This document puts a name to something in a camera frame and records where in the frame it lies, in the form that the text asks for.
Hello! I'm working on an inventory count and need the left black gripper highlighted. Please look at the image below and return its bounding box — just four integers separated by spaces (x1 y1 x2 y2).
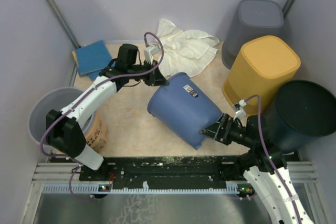
129 59 169 87

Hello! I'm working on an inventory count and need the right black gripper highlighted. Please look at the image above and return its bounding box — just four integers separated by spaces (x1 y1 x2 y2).
199 112 255 147

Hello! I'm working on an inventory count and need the blue round bin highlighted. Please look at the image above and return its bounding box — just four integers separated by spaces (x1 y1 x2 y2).
147 72 222 150

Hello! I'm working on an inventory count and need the yellow slatted bin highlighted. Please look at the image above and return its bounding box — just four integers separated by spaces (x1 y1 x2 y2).
222 35 301 111

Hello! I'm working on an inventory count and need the tan printed paper bucket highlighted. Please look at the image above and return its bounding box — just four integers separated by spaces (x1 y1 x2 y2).
85 111 109 153

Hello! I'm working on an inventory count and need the dark navy round bin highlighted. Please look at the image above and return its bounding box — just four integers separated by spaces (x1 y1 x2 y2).
262 80 335 153

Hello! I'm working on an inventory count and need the grey slatted bin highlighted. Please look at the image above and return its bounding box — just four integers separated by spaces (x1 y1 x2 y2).
222 0 284 69

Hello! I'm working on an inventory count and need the grey translucent round bin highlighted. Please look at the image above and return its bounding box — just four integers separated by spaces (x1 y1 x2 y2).
28 87 98 157

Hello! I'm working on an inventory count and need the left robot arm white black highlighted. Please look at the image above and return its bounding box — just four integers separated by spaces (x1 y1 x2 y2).
43 44 169 180

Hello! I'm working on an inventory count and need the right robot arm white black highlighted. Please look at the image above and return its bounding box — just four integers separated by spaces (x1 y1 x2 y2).
200 114 313 223

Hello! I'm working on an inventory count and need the white crumpled cloth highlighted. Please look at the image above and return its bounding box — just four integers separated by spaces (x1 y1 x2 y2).
157 18 219 77

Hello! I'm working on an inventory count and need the blue cloth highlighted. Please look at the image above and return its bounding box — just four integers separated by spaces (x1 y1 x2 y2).
72 40 112 81

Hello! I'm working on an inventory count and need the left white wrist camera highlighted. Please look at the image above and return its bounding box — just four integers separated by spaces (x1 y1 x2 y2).
144 45 161 64

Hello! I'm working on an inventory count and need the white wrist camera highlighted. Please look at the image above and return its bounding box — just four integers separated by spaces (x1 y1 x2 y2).
144 45 161 64
233 99 247 120

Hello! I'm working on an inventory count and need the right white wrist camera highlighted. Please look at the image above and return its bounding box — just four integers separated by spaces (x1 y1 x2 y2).
233 99 247 120

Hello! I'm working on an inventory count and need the white comb cable duct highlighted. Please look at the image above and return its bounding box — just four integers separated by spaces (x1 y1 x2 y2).
41 182 254 195

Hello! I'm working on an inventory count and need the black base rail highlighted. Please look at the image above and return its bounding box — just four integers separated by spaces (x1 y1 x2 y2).
49 153 300 190

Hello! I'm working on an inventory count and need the left aluminium floor rail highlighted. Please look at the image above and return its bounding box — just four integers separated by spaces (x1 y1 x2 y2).
68 64 77 87

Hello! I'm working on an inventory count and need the front aluminium frame rail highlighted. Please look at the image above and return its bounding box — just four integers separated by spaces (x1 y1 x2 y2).
32 162 317 183

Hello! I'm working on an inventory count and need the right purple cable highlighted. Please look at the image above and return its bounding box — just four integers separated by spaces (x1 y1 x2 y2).
241 94 302 224

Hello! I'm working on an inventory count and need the left aluminium corner post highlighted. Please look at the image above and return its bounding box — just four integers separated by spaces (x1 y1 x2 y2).
45 0 80 48

